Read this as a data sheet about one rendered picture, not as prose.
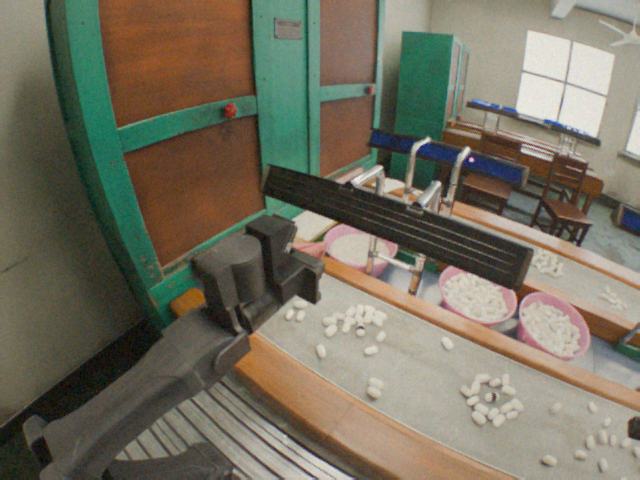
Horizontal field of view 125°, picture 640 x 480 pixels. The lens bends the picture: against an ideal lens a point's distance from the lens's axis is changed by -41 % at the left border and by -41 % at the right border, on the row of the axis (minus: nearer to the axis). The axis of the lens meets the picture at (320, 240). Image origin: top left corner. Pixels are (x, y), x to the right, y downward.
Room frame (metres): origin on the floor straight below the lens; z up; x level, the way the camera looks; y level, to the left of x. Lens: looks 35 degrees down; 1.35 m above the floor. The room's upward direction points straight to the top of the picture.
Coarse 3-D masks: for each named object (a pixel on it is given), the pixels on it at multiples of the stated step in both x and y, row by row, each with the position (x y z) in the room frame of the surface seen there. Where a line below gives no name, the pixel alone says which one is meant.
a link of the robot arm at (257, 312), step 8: (264, 296) 0.24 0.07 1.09; (272, 296) 0.25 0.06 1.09; (240, 304) 0.21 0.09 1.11; (248, 304) 0.23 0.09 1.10; (256, 304) 0.23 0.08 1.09; (264, 304) 0.24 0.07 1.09; (272, 304) 0.24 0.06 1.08; (240, 312) 0.21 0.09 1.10; (248, 312) 0.22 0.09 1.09; (256, 312) 0.22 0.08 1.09; (264, 312) 0.23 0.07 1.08; (272, 312) 0.24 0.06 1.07; (240, 320) 0.21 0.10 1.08; (248, 320) 0.21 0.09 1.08; (256, 320) 0.22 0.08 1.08; (264, 320) 0.23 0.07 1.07; (248, 328) 0.21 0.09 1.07; (256, 328) 0.21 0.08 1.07
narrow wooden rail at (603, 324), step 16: (336, 224) 1.05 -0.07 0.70; (528, 288) 0.56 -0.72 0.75; (544, 288) 0.54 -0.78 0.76; (576, 304) 0.45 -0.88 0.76; (592, 304) 0.44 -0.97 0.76; (592, 320) 0.39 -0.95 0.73; (608, 320) 0.36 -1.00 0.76; (624, 320) 0.34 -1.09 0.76; (608, 336) 0.33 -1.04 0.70; (624, 336) 0.29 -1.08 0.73
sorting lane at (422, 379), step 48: (336, 288) 0.62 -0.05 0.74; (288, 336) 0.44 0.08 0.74; (336, 336) 0.44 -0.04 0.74; (432, 336) 0.42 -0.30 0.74; (336, 384) 0.30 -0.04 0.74; (384, 384) 0.29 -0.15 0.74; (432, 384) 0.28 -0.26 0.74; (480, 384) 0.26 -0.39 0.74; (528, 384) 0.23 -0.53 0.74; (432, 432) 0.16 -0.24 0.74; (480, 432) 0.14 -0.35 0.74; (528, 432) 0.11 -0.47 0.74; (576, 432) 0.06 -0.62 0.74; (624, 432) 0.00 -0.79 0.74
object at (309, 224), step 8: (304, 216) 0.98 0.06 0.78; (312, 216) 0.98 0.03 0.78; (320, 216) 0.99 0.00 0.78; (296, 224) 0.92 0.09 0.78; (304, 224) 0.92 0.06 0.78; (312, 224) 0.92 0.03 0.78; (320, 224) 0.92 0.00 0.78; (328, 224) 0.92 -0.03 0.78; (304, 232) 0.87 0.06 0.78; (312, 232) 0.87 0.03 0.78
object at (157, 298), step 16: (288, 208) 0.96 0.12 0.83; (112, 256) 0.81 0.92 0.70; (128, 272) 0.62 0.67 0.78; (176, 272) 0.57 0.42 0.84; (192, 272) 0.60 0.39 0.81; (144, 288) 0.49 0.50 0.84; (160, 288) 0.51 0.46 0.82; (176, 288) 0.55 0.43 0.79; (144, 304) 0.72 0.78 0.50; (160, 304) 0.50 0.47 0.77; (160, 320) 0.52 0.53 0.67; (160, 336) 0.79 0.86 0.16
